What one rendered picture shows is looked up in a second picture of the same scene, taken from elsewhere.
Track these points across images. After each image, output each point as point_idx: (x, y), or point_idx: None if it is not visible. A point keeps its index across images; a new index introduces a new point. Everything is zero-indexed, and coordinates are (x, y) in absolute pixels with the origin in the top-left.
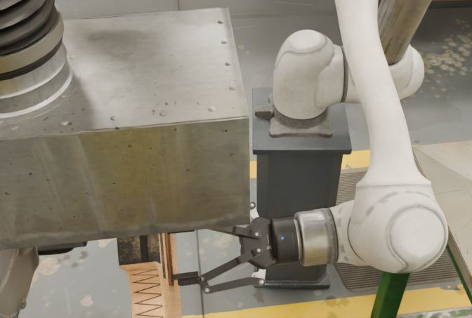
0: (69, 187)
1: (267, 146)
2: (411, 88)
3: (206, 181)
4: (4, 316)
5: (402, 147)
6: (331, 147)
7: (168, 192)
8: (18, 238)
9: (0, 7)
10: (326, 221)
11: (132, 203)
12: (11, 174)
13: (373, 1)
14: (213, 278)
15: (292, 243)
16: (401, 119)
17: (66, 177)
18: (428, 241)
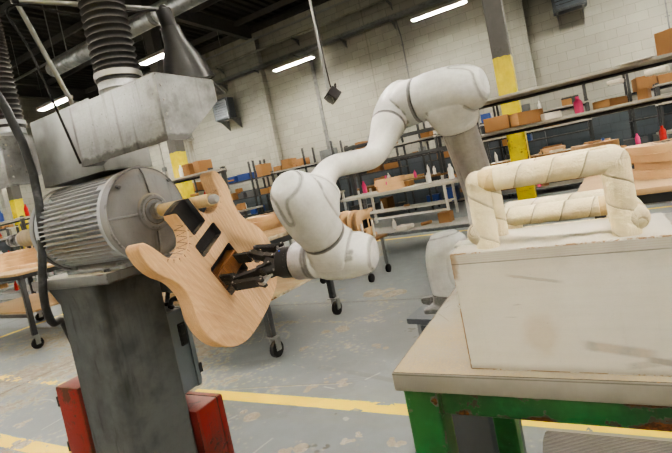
0: (111, 120)
1: (417, 317)
2: None
3: (148, 111)
4: (115, 239)
5: (322, 165)
6: None
7: (138, 120)
8: (101, 154)
9: (103, 52)
10: None
11: (129, 128)
12: (97, 115)
13: (383, 136)
14: None
15: (282, 253)
16: (333, 157)
17: (110, 115)
18: (287, 184)
